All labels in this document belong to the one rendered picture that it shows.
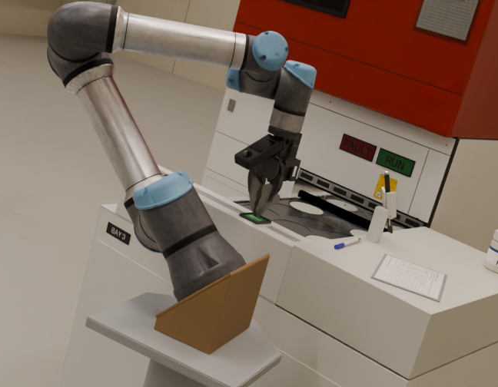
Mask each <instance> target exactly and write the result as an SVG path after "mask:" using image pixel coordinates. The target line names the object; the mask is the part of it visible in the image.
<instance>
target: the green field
mask: <svg viewBox="0 0 498 387"><path fill-rule="evenodd" d="M377 163H379V164H382V165H384V166H386V167H389V168H391V169H394V170H397V171H399V172H401V173H403V174H406V175H408V176H410V172H411V169H412V166H413V162H412V161H410V160H407V159H404V158H402V157H398V156H397V155H394V154H391V153H389V152H386V151H385V150H380V154H379V157H378V160H377Z"/></svg>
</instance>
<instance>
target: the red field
mask: <svg viewBox="0 0 498 387"><path fill-rule="evenodd" d="M340 148H342V149H344V150H346V151H349V152H352V153H354V154H357V155H359V156H361V157H365V158H367V159H369V160H371V158H372V156H373V153H374V149H375V147H373V146H371V145H369V144H365V143H364V142H361V141H358V140H356V139H353V138H352V137H348V136H346V135H344V138H343V141H342V144H341V146H340Z"/></svg>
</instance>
